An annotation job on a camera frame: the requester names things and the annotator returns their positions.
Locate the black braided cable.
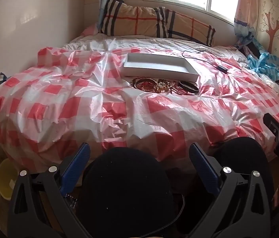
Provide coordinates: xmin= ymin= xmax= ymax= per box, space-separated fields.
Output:
xmin=142 ymin=193 xmax=186 ymax=238

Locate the person's left leg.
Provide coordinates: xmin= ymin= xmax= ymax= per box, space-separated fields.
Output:
xmin=76 ymin=147 xmax=177 ymax=238

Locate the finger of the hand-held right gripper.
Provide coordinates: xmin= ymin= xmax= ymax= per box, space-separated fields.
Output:
xmin=263 ymin=113 xmax=279 ymax=140

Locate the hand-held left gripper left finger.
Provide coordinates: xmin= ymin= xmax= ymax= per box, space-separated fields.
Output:
xmin=7 ymin=142 xmax=93 ymax=238

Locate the tan plaid pillow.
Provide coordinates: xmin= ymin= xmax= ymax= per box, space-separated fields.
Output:
xmin=154 ymin=6 xmax=216 ymax=47
xmin=100 ymin=0 xmax=166 ymax=36

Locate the white striped quilt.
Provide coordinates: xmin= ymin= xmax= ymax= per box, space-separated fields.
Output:
xmin=63 ymin=33 xmax=250 ymax=56

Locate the white shallow cardboard box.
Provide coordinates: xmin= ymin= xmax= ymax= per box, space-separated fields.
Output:
xmin=123 ymin=53 xmax=200 ymax=82

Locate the yellow plastic basin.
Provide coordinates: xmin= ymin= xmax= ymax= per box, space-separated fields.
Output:
xmin=0 ymin=158 xmax=19 ymax=200

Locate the pink blue printed curtain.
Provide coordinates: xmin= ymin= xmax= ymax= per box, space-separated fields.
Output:
xmin=97 ymin=0 xmax=128 ymax=33
xmin=233 ymin=0 xmax=261 ymax=45

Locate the blue striped cloth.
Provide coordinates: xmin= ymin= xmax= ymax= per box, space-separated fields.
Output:
xmin=247 ymin=52 xmax=279 ymax=80

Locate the black bangle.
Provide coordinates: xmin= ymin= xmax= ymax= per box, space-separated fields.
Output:
xmin=178 ymin=80 xmax=199 ymax=95

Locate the red white checked plastic sheet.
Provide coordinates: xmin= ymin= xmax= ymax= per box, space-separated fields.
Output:
xmin=0 ymin=46 xmax=279 ymax=176

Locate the pink pillow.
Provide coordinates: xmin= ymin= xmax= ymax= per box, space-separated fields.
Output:
xmin=81 ymin=24 xmax=100 ymax=36

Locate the tree wall sticker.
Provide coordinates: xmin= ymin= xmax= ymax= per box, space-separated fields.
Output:
xmin=261 ymin=1 xmax=279 ymax=53

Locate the person's leg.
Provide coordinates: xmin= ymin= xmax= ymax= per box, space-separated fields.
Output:
xmin=76 ymin=147 xmax=177 ymax=238
xmin=174 ymin=136 xmax=276 ymax=238

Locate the black charger with cable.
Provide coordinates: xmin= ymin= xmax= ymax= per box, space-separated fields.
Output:
xmin=181 ymin=50 xmax=229 ymax=74

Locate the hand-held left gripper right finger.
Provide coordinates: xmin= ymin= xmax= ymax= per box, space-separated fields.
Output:
xmin=189 ymin=142 xmax=275 ymax=238

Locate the pile of mixed bracelets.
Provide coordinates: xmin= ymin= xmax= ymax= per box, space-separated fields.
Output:
xmin=132 ymin=78 xmax=181 ymax=95

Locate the person's right leg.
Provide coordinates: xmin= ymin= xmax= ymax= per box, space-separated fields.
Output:
xmin=174 ymin=136 xmax=276 ymax=238

